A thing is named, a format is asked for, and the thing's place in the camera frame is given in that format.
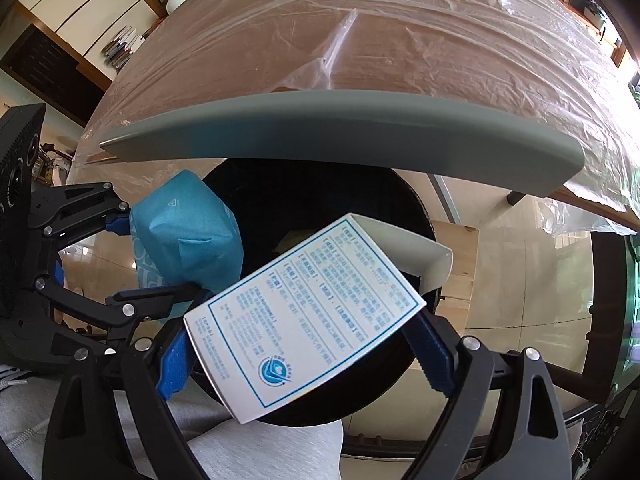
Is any wooden sideboard cabinet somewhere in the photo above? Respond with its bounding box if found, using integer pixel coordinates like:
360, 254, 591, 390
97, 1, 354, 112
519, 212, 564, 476
597, 7, 630, 68

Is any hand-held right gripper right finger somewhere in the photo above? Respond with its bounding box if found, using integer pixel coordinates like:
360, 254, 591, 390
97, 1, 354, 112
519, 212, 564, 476
400, 310, 573, 480

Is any black trash bin grey lid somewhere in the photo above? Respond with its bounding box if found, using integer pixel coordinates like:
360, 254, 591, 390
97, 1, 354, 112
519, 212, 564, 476
99, 91, 586, 427

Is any stack of books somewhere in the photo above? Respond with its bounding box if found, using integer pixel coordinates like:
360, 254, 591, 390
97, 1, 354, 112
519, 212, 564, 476
101, 25, 147, 69

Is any white wardrobe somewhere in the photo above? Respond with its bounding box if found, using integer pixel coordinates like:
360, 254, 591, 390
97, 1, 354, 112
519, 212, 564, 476
17, 0, 153, 58

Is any blue printed bag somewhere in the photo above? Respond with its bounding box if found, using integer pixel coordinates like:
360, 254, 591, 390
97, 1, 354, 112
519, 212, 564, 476
128, 169, 245, 297

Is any white blue-printed carton box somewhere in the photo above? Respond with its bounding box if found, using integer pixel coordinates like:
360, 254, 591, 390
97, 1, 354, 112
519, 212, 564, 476
183, 213, 454, 426

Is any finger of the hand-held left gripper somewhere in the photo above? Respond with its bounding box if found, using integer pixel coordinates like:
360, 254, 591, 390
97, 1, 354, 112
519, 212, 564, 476
29, 181, 136, 246
32, 272, 213, 356

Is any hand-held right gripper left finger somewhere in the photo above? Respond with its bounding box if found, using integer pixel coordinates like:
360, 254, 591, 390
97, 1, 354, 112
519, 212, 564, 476
42, 331, 201, 480

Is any person's grey clothing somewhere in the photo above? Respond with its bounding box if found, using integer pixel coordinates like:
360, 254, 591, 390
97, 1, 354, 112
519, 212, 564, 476
0, 364, 346, 480

